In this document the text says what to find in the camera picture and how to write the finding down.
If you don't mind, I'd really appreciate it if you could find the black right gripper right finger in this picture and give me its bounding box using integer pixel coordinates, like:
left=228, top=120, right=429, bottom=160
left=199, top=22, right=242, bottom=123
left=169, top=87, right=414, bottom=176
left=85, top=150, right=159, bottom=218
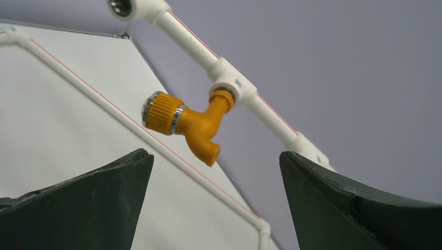
left=279, top=151, right=441, bottom=249

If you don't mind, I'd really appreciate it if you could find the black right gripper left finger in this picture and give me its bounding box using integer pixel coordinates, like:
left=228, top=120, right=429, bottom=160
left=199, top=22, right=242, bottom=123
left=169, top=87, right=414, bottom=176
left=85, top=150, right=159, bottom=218
left=1, top=148, right=154, bottom=249

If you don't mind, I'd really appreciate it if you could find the yellow plastic water faucet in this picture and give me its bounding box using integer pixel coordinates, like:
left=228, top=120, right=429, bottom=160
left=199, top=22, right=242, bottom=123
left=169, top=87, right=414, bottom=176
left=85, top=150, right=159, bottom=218
left=141, top=90, right=234, bottom=167

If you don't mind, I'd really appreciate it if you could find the white PVC pipe frame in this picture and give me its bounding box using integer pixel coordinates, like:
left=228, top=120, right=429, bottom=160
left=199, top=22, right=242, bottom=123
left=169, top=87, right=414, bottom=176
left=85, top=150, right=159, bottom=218
left=1, top=1, right=315, bottom=249

